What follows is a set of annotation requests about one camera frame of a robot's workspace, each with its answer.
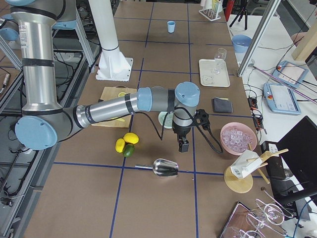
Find aluminium frame post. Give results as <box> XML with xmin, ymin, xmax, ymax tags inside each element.
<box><xmin>237</xmin><ymin>0</ymin><xmax>281</xmax><ymax>77</ymax></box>

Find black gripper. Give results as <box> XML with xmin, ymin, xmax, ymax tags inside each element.
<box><xmin>172</xmin><ymin>108</ymin><xmax>210</xmax><ymax>152</ymax></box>

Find blue tablet near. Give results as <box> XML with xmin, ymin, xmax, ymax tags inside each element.
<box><xmin>263</xmin><ymin>83</ymin><xmax>301</xmax><ymax>115</ymax></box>

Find yellow plastic knife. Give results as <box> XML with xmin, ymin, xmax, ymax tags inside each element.
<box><xmin>110</xmin><ymin>117</ymin><xmax>125</xmax><ymax>122</ymax></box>

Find black camera tripod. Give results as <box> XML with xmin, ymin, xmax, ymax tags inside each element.
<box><xmin>229</xmin><ymin>6</ymin><xmax>248</xmax><ymax>30</ymax></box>

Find metal ice scoop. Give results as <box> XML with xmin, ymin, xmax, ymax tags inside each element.
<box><xmin>135</xmin><ymin>158</ymin><xmax>179</xmax><ymax>177</ymax></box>

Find light blue plastic cup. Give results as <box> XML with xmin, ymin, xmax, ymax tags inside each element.
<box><xmin>167</xmin><ymin>21</ymin><xmax>176</xmax><ymax>33</ymax></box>

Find clear wine glass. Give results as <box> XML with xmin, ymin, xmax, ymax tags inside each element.
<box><xmin>211</xmin><ymin>48</ymin><xmax>227</xmax><ymax>75</ymax></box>

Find white wire cup rack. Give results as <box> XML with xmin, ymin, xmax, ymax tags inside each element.
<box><xmin>199</xmin><ymin>0</ymin><xmax>222</xmax><ymax>22</ymax></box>

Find green lime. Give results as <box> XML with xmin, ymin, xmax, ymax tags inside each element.
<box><xmin>122</xmin><ymin>144</ymin><xmax>135</xmax><ymax>157</ymax></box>

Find blue tablet far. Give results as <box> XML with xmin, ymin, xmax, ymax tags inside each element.
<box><xmin>272</xmin><ymin>60</ymin><xmax>309</xmax><ymax>88</ymax></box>

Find upturned wine glasses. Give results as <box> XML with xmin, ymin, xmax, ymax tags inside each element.
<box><xmin>222</xmin><ymin>197</ymin><xmax>295</xmax><ymax>238</ymax></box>

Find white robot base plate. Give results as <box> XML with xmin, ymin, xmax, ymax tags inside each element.
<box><xmin>96</xmin><ymin>48</ymin><xmax>133</xmax><ymax>82</ymax></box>

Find wooden post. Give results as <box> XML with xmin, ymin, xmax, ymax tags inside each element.
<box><xmin>292</xmin><ymin>21</ymin><xmax>317</xmax><ymax>60</ymax></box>

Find blue bowl at table edge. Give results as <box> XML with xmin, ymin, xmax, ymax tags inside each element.
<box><xmin>232</xmin><ymin>35</ymin><xmax>252</xmax><ymax>53</ymax></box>

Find blue tablet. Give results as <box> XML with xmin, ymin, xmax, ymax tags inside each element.
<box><xmin>263</xmin><ymin>83</ymin><xmax>301</xmax><ymax>115</ymax></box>
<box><xmin>272</xmin><ymin>60</ymin><xmax>309</xmax><ymax>88</ymax></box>

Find wooden cutting board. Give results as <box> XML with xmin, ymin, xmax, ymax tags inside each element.
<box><xmin>93</xmin><ymin>86</ymin><xmax>137</xmax><ymax>128</ymax></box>

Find whole yellow lemon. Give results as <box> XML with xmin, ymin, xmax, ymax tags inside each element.
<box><xmin>123</xmin><ymin>132</ymin><xmax>139</xmax><ymax>144</ymax></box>

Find black monitor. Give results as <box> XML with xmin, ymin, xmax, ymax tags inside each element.
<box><xmin>267</xmin><ymin>116</ymin><xmax>317</xmax><ymax>205</ymax></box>

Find pink bowl with ice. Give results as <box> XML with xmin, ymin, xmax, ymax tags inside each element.
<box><xmin>220</xmin><ymin>122</ymin><xmax>257</xmax><ymax>155</ymax></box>

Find red cylinder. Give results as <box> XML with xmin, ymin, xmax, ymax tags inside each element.
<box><xmin>224</xmin><ymin>0</ymin><xmax>235</xmax><ymax>21</ymax></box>

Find mint green bowl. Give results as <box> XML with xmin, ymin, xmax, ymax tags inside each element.
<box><xmin>158</xmin><ymin>112</ymin><xmax>173</xmax><ymax>129</ymax></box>

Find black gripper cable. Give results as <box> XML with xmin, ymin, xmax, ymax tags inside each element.
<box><xmin>135</xmin><ymin>108</ymin><xmax>224</xmax><ymax>155</ymax></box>

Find wooden stand base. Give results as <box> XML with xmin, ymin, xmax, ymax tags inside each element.
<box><xmin>224</xmin><ymin>149</ymin><xmax>289</xmax><ymax>193</ymax></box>

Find white paper bag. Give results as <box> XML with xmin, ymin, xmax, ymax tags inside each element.
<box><xmin>230</xmin><ymin>150</ymin><xmax>262</xmax><ymax>179</ymax></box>

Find half lemon slice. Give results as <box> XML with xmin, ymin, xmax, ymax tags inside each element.
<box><xmin>118</xmin><ymin>92</ymin><xmax>127</xmax><ymax>98</ymax></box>

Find cream bear tray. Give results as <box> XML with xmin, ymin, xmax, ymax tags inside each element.
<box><xmin>199</xmin><ymin>59</ymin><xmax>230</xmax><ymax>88</ymax></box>

